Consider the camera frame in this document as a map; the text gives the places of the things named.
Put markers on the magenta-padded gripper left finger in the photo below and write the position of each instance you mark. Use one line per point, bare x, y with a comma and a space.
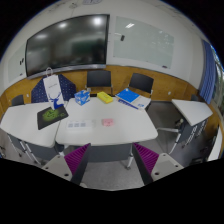
77, 159

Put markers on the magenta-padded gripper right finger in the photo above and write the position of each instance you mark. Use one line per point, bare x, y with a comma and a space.
146, 158

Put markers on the pink block charger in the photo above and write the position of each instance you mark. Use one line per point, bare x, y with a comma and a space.
108, 122

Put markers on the white power strip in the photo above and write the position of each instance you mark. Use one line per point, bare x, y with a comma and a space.
80, 124

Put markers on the black mouse pad green print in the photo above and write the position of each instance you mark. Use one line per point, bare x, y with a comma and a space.
51, 117

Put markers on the blue tissue box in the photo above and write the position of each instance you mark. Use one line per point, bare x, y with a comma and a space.
82, 97

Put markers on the blue and white paper ream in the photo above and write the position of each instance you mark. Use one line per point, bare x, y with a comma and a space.
131, 97

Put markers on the white trapezoid side table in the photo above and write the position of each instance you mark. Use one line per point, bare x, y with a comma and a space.
193, 111

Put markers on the yellow sponge stack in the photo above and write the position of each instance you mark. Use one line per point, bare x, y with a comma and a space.
105, 97

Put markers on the blue patterned chair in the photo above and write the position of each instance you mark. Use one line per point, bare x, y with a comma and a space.
69, 88

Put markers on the white paper bag blue deer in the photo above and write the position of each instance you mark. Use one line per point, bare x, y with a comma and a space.
53, 90

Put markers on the black office chair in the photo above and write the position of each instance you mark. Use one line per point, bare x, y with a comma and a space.
141, 82
99, 78
17, 100

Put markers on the blue window curtain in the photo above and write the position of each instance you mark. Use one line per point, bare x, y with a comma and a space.
208, 73

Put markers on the narrow glass whiteboard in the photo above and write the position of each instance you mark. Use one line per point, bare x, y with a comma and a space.
16, 65

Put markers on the wide glass whiteboard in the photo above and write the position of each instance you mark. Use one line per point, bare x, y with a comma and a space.
143, 41

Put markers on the black whiteboard eraser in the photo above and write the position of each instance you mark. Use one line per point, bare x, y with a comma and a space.
122, 37

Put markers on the white ceiling device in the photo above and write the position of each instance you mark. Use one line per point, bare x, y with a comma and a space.
91, 1

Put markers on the large black wall screen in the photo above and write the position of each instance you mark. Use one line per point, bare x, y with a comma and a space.
66, 46

